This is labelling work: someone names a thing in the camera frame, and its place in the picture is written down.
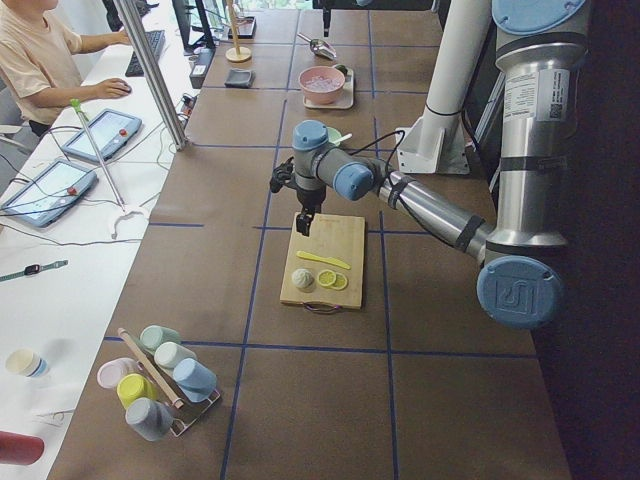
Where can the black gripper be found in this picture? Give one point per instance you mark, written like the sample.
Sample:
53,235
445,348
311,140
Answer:
310,198
326,20

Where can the white plastic spoon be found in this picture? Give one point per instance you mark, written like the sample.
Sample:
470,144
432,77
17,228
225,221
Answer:
344,139

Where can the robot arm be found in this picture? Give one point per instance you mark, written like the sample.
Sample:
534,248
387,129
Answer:
540,48

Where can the metal ice scoop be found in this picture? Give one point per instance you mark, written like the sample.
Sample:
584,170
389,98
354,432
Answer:
319,47

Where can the pink bowl of ice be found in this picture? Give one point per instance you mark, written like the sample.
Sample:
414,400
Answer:
321,84

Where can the green bowl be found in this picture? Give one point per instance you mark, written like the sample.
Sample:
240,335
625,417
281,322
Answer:
334,136

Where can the yellow plastic knife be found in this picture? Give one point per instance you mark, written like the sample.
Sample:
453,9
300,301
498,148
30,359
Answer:
323,259

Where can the wooden cutting board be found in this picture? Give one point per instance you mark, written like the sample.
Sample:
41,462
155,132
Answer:
341,237

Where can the green lime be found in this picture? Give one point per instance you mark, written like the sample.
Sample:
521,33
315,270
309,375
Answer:
342,68

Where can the white steamed bun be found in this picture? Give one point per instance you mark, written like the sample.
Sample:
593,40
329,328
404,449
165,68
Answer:
303,279

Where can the upper lemon slice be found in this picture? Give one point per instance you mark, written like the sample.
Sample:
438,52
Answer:
327,278

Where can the lemon slice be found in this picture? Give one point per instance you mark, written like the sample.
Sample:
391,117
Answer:
340,283
327,278

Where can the lower lemon slice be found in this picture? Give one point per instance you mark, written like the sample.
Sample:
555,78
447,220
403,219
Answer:
340,283

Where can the beige tray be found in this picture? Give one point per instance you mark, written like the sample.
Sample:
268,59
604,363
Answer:
344,101

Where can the wooden mug tree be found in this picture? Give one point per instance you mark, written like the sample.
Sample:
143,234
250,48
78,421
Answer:
238,53

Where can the folded grey cloth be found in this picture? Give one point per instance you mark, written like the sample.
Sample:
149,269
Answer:
239,78

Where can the upper teach pendant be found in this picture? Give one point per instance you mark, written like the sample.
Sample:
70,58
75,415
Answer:
111,131

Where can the teach pendant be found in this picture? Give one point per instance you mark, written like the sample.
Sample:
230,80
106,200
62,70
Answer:
50,194
111,131

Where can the cup rack with cups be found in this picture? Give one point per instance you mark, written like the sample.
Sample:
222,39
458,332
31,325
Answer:
161,385

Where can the lower teach pendant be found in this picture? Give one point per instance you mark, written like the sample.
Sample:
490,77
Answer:
50,194

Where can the smart watch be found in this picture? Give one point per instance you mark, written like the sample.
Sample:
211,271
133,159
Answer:
34,269

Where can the person in beige shirt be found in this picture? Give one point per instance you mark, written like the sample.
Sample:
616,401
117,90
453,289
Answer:
37,64

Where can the white paper cup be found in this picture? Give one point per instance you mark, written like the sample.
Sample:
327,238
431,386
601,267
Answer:
27,363

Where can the red bottle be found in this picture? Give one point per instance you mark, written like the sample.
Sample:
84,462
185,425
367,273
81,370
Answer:
20,449

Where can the metal cutting board handle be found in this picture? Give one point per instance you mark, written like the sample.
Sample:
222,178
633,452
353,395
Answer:
322,308

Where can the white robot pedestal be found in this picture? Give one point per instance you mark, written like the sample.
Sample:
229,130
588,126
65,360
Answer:
435,143

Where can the aluminium frame post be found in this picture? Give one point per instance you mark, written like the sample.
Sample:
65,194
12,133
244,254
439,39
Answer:
132,22

